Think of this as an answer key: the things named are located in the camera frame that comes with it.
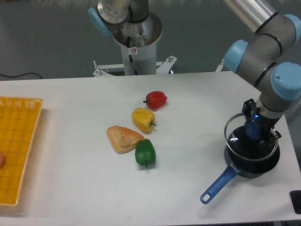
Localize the glass pot lid blue knob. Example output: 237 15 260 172
224 113 278 161

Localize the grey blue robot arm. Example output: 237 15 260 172
88 0 301 140

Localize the blue saucepan with handle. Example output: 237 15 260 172
200 126 281 204

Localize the green bell pepper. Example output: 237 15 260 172
135 139 156 168

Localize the black box at table edge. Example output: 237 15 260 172
290 190 301 214

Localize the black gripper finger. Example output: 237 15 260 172
258 128 281 151
242 98 256 126

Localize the yellow woven basket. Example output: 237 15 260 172
0 97 43 206

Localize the triangular puff pastry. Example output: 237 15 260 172
106 126 144 154

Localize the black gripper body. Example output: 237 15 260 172
251 106 282 139

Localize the red bell pepper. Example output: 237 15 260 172
143 91 167 110

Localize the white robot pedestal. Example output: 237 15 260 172
92 11 225 78

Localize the black cable on floor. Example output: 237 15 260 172
0 72 43 79

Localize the yellow bell pepper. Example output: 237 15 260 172
131 108 156 134

